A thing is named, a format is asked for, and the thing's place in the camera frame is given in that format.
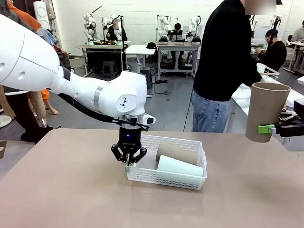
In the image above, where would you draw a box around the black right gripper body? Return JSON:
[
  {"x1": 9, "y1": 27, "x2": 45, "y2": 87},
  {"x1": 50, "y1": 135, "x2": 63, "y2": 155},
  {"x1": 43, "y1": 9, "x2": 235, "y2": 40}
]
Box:
[{"x1": 292, "y1": 115, "x2": 304, "y2": 138}]

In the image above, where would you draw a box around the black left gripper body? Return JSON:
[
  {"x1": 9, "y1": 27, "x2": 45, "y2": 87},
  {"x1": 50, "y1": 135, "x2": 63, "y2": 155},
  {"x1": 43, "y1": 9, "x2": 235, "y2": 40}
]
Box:
[{"x1": 118, "y1": 125, "x2": 143, "y2": 152}]

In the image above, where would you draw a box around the brown cup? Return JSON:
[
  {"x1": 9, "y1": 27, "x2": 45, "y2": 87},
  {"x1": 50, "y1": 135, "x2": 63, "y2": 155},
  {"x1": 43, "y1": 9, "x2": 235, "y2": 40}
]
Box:
[
  {"x1": 155, "y1": 142, "x2": 200, "y2": 166},
  {"x1": 245, "y1": 82, "x2": 292, "y2": 143}
]

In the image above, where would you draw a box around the white perforated plastic basket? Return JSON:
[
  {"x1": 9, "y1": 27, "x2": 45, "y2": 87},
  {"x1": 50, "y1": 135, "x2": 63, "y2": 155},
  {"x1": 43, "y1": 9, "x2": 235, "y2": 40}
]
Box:
[{"x1": 125, "y1": 134, "x2": 208, "y2": 190}]

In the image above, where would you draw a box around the pale green cup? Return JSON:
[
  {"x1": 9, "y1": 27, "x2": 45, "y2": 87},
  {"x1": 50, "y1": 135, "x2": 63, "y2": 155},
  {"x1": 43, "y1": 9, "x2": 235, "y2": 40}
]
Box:
[{"x1": 156, "y1": 154, "x2": 204, "y2": 178}]

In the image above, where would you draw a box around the white side table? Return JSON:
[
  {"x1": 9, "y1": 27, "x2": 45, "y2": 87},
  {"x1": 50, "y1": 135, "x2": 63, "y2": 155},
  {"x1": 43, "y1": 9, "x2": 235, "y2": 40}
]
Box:
[{"x1": 225, "y1": 76, "x2": 304, "y2": 133}]

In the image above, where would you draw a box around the grey plastic stool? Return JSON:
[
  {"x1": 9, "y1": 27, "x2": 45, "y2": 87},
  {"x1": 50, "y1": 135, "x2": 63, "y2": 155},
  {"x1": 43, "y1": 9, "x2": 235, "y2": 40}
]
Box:
[
  {"x1": 140, "y1": 67, "x2": 152, "y2": 90},
  {"x1": 103, "y1": 61, "x2": 118, "y2": 78}
]

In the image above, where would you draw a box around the seated person with glasses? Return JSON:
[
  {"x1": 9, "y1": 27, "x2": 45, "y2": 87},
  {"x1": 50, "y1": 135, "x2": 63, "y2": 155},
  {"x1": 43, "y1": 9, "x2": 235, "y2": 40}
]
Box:
[{"x1": 257, "y1": 29, "x2": 287, "y2": 72}]

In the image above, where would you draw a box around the white office desk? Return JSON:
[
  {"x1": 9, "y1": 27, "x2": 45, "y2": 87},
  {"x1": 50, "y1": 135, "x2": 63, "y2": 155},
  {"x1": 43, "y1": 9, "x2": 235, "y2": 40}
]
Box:
[{"x1": 284, "y1": 41, "x2": 304, "y2": 76}]

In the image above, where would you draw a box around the seated person in grey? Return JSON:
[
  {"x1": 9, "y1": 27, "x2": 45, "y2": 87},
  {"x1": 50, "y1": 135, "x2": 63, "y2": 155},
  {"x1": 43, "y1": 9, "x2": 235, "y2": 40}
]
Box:
[{"x1": 291, "y1": 20, "x2": 304, "y2": 43}]

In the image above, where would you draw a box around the white standing desk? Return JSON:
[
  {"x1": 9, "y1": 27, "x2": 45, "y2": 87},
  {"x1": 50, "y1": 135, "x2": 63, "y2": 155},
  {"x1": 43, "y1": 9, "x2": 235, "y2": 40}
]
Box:
[{"x1": 124, "y1": 45, "x2": 158, "y2": 98}]

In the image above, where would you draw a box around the person in black top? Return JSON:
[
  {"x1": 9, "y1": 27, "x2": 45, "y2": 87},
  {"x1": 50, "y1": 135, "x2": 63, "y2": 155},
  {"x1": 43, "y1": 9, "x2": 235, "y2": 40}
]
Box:
[{"x1": 191, "y1": 0, "x2": 277, "y2": 133}]

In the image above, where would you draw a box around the black framed robot table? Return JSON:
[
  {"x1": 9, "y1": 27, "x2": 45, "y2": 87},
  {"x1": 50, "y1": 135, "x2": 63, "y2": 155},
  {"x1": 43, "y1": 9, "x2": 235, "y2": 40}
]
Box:
[{"x1": 75, "y1": 41, "x2": 131, "y2": 79}]

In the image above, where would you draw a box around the seated person in plaid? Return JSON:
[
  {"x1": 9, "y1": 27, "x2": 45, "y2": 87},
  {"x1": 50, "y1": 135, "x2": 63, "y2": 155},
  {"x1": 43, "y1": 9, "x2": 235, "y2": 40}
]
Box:
[{"x1": 53, "y1": 44, "x2": 75, "y2": 72}]

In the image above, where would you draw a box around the white framed robot table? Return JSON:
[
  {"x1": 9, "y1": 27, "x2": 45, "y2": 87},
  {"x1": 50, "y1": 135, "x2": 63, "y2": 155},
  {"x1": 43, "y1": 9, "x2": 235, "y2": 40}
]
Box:
[{"x1": 156, "y1": 41, "x2": 201, "y2": 78}]

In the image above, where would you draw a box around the person in dark coat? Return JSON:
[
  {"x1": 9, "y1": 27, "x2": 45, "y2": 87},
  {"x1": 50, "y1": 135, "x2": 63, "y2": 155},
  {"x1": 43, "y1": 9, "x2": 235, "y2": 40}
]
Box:
[{"x1": 0, "y1": 0, "x2": 54, "y2": 144}]

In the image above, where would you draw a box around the person in black t-shirt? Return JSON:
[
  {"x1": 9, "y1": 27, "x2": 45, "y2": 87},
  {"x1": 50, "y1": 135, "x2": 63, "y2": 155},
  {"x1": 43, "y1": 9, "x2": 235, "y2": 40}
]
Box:
[{"x1": 170, "y1": 23, "x2": 186, "y2": 69}]

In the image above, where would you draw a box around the white round floor base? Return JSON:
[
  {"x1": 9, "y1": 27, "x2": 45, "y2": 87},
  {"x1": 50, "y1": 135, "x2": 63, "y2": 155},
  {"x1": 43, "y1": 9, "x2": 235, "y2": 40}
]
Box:
[{"x1": 0, "y1": 114, "x2": 12, "y2": 129}]

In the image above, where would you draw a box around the blue patterned garment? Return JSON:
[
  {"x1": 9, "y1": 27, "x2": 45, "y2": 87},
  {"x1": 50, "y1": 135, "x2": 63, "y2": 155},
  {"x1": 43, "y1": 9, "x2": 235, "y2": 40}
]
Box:
[{"x1": 35, "y1": 26, "x2": 57, "y2": 46}]

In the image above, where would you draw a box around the person in orange jacket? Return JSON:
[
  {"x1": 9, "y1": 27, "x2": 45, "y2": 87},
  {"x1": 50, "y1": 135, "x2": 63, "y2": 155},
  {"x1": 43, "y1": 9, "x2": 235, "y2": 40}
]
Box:
[{"x1": 7, "y1": 1, "x2": 59, "y2": 128}]

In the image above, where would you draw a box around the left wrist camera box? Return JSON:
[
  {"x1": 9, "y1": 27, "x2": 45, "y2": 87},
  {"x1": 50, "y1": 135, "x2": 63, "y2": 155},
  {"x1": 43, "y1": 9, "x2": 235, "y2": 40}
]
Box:
[{"x1": 142, "y1": 114, "x2": 157, "y2": 126}]

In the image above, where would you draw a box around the white wire dish rack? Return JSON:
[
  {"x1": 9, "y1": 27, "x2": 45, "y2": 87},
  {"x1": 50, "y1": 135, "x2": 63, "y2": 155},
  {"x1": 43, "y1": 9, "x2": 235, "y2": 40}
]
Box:
[{"x1": 256, "y1": 63, "x2": 280, "y2": 84}]

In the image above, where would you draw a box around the black cable sleeve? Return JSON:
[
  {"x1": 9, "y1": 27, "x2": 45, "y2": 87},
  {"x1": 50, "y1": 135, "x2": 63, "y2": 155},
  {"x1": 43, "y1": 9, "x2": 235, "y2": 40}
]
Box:
[{"x1": 58, "y1": 92, "x2": 150, "y2": 132}]

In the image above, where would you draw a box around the thin black hanging cable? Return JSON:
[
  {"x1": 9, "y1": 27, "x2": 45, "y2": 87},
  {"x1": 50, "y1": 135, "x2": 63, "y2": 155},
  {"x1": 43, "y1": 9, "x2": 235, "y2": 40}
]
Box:
[{"x1": 182, "y1": 86, "x2": 193, "y2": 132}]

